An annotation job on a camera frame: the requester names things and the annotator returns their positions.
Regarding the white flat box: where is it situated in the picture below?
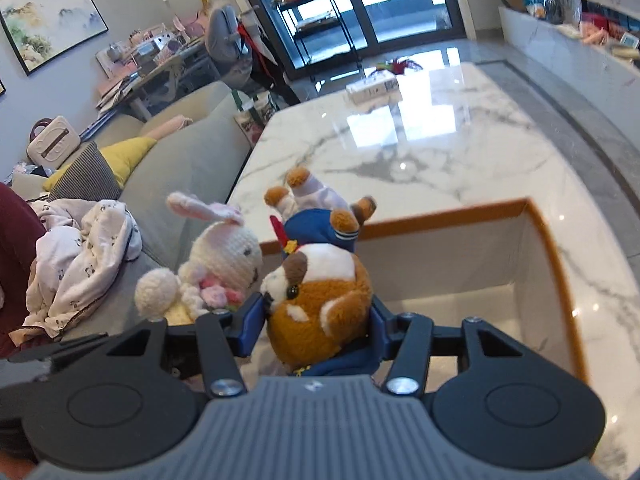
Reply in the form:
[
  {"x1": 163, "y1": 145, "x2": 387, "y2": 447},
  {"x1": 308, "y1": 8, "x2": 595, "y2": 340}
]
[{"x1": 345, "y1": 77, "x2": 399, "y2": 104}]

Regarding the landscape painting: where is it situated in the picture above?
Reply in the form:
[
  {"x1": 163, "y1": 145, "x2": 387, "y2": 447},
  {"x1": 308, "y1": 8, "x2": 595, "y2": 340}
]
[{"x1": 1, "y1": 0, "x2": 108, "y2": 75}]

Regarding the cream handbag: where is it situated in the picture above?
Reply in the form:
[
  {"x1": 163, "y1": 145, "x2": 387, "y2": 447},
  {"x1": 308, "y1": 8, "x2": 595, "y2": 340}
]
[{"x1": 26, "y1": 116, "x2": 81, "y2": 169}]

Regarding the white crochet bunny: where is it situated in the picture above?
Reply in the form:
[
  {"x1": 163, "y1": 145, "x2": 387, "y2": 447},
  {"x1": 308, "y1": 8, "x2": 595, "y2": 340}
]
[{"x1": 134, "y1": 192, "x2": 262, "y2": 325}]

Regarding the grey office chair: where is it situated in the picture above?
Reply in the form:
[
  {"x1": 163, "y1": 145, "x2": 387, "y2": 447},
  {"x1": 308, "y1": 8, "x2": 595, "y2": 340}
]
[{"x1": 205, "y1": 2, "x2": 253, "y2": 90}]

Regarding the brown hamster plush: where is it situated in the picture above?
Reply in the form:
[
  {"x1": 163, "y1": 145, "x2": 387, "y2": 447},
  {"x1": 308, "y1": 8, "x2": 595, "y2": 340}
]
[{"x1": 260, "y1": 167, "x2": 380, "y2": 376}]

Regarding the floral white blanket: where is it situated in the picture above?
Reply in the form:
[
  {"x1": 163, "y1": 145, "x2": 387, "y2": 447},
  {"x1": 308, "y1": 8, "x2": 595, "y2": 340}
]
[{"x1": 9, "y1": 198, "x2": 142, "y2": 347}]

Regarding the black shelf cart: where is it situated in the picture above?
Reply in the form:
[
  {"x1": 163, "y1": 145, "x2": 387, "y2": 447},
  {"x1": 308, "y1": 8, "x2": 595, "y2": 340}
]
[{"x1": 271, "y1": 0, "x2": 360, "y2": 67}]

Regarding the yellow cushion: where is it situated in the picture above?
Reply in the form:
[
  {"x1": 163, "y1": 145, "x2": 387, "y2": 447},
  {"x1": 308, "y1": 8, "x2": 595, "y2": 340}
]
[{"x1": 42, "y1": 136, "x2": 157, "y2": 192}]

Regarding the white tv console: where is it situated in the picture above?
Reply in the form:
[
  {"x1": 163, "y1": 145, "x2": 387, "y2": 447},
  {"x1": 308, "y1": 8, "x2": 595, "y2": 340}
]
[{"x1": 499, "y1": 6, "x2": 639, "y2": 146}]

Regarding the grey sofa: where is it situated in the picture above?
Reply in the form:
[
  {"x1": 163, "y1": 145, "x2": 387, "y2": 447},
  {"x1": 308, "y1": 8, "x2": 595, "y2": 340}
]
[{"x1": 63, "y1": 81, "x2": 250, "y2": 340}]

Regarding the cluttered desk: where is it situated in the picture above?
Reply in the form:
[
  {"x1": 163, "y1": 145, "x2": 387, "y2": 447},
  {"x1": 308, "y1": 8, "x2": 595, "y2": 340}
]
[{"x1": 96, "y1": 32, "x2": 219, "y2": 122}]

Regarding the grey striped cushion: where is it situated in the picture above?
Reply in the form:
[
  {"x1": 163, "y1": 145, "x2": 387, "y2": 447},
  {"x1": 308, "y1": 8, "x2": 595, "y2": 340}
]
[{"x1": 48, "y1": 142, "x2": 122, "y2": 202}]

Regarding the person in purple robe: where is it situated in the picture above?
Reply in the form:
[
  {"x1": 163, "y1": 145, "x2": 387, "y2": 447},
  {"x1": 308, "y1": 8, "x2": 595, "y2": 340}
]
[{"x1": 0, "y1": 184, "x2": 46, "y2": 359}]

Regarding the orange cardboard storage box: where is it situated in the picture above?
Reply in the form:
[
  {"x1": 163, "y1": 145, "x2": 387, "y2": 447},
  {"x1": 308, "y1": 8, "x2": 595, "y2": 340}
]
[{"x1": 273, "y1": 200, "x2": 587, "y2": 379}]

